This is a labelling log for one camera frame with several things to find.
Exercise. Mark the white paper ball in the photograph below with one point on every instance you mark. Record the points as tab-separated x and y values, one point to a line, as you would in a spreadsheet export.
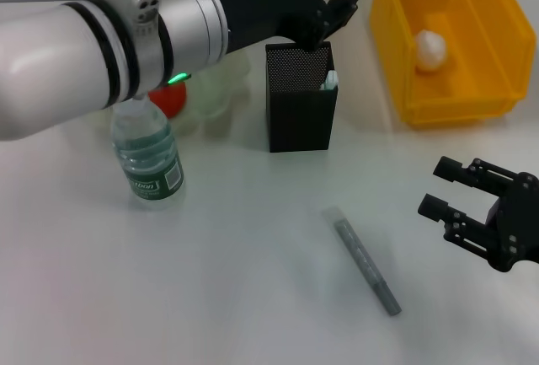
430	51

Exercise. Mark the yellow plastic bin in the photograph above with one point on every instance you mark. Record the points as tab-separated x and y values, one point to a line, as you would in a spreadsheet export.
484	23

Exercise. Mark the grey marker pen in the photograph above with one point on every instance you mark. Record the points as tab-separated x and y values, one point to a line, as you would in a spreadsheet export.
362	255

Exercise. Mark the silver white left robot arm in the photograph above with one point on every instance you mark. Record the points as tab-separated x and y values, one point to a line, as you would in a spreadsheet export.
63	66

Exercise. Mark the green translucent pen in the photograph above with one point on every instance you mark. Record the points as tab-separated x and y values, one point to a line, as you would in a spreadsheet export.
330	80

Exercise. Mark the black mesh pen holder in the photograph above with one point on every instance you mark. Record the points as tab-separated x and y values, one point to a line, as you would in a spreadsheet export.
301	120

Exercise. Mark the green glass fruit plate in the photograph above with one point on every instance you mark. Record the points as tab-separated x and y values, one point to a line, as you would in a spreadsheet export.
219	82

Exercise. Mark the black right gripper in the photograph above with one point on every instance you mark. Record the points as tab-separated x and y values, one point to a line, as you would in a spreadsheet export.
518	221

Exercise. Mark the clear green-label water bottle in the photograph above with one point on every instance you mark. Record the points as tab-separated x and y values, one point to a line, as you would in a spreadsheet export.
147	158

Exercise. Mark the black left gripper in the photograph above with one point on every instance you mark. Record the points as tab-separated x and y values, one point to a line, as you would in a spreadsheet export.
273	2

